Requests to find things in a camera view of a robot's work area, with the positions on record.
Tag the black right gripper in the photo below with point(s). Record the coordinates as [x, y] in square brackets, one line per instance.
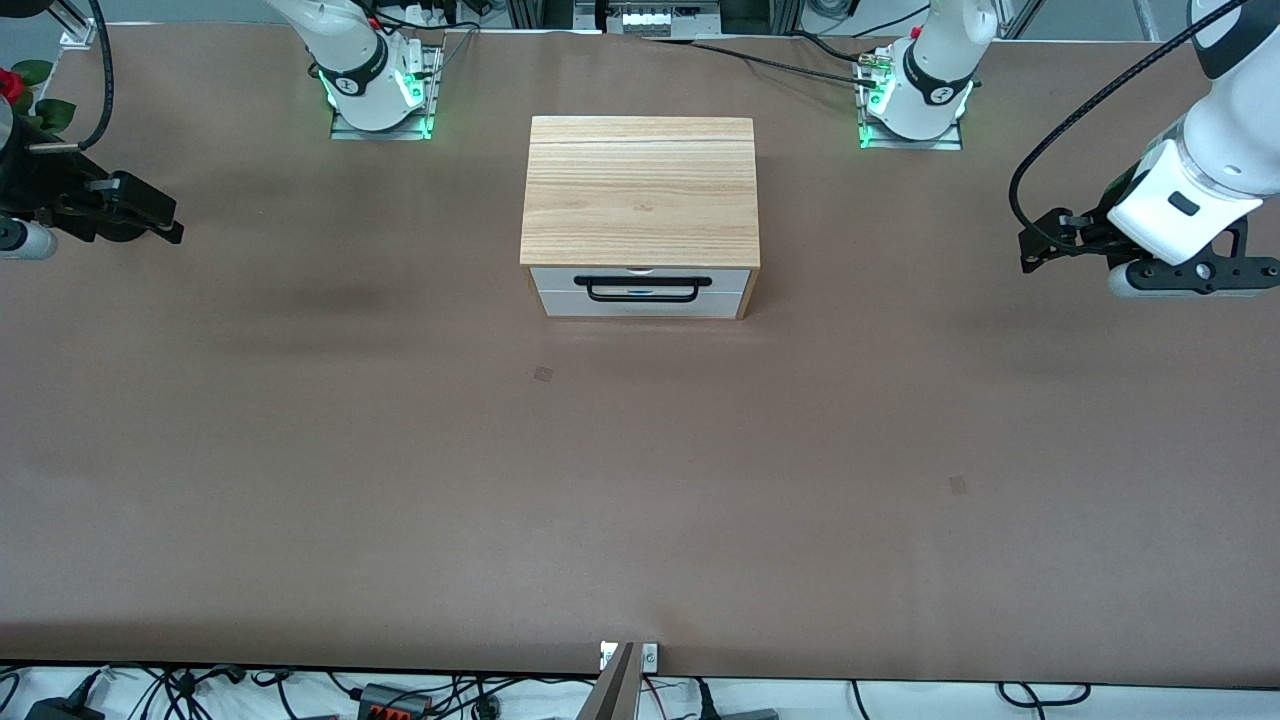
[38, 182]

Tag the black power adapter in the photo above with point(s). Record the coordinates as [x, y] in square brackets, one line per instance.
[60, 712]

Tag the red rose with green leaves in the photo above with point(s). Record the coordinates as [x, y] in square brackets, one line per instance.
[10, 85]

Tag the aluminium corner profile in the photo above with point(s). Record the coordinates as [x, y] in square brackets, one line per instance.
[78, 35]

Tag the white socket strip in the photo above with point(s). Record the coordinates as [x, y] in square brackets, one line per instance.
[645, 18]

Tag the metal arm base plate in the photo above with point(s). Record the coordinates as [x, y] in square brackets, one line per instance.
[920, 144]
[432, 90]

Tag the small metal bracket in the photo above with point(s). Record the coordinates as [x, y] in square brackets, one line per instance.
[650, 657]

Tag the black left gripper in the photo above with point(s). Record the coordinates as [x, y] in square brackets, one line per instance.
[1097, 229]

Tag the aluminium frame post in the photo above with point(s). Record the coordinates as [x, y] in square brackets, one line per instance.
[540, 12]

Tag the light wooden drawer cabinet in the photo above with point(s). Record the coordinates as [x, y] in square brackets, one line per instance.
[640, 190]

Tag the grey box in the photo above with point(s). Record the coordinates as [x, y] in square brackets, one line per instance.
[750, 715]

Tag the black box with orange connectors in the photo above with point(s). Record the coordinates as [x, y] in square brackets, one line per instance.
[390, 705]

